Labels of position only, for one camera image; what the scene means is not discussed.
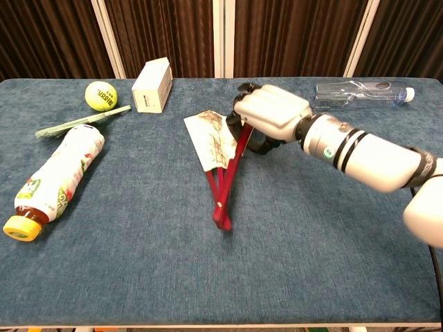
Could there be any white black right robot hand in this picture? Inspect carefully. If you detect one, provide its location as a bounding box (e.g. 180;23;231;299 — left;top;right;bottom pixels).
225;82;314;156

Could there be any red ribbed paper folding fan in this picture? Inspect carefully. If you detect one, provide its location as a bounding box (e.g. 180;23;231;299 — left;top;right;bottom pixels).
183;109;257;232

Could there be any closed green folding fan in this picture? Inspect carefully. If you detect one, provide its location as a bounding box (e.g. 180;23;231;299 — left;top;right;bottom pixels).
34;104;132;140

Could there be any clear empty plastic bottle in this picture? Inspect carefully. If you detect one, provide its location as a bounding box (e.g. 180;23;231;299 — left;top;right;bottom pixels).
309;80;416;111

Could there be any white cardboard box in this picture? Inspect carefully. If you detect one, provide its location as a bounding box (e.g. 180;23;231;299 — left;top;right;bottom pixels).
131;57;173;114

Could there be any yellow green tennis ball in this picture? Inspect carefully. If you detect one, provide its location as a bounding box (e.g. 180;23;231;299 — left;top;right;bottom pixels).
84;80;118;112

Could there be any blue felt table mat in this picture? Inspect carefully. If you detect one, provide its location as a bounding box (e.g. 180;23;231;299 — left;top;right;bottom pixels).
0;76;443;328

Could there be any yellow capped tea bottle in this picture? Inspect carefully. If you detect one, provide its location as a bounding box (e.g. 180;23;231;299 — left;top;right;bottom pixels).
2;124;106;242

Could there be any white partition post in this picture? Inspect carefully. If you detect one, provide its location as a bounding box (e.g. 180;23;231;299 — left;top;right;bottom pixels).
90;0;127;80
212;0;237;79
342;0;381;79

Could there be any black cable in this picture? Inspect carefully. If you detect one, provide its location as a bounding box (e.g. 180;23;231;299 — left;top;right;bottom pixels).
410;186;443;312

